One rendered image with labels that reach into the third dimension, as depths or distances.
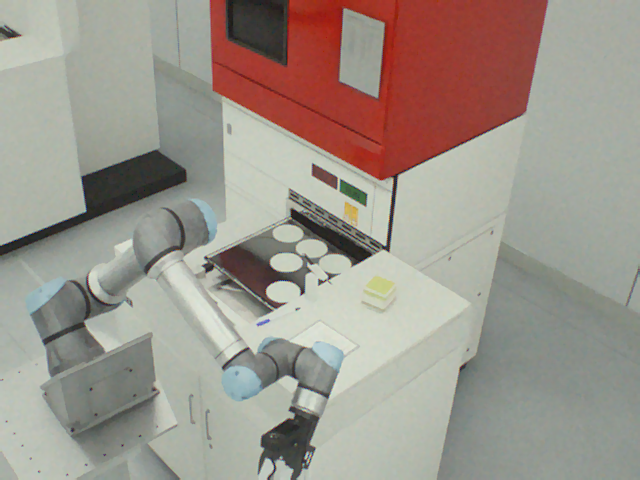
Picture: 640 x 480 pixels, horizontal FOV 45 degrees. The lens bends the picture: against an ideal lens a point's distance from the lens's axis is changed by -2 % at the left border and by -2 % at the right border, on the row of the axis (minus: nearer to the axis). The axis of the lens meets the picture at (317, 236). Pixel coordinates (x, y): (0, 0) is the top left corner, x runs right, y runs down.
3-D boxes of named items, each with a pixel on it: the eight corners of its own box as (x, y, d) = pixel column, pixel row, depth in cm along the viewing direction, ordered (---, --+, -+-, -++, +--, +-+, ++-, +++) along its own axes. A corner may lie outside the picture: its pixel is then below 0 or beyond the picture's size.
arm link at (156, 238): (123, 207, 167) (259, 387, 157) (159, 198, 176) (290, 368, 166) (102, 239, 173) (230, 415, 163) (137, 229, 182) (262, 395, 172)
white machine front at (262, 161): (229, 182, 298) (227, 86, 275) (386, 282, 250) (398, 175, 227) (223, 185, 296) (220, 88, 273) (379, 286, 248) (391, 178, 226)
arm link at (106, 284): (50, 291, 207) (165, 198, 175) (93, 276, 219) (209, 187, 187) (70, 330, 206) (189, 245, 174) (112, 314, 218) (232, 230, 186)
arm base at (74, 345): (51, 378, 187) (34, 341, 188) (51, 380, 201) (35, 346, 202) (108, 351, 193) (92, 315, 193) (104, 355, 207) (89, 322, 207)
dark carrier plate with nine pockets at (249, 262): (291, 220, 265) (291, 218, 264) (363, 266, 245) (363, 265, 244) (209, 258, 245) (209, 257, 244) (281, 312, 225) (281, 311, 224)
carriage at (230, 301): (198, 277, 244) (197, 269, 242) (273, 336, 222) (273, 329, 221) (177, 287, 239) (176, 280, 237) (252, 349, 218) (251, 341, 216)
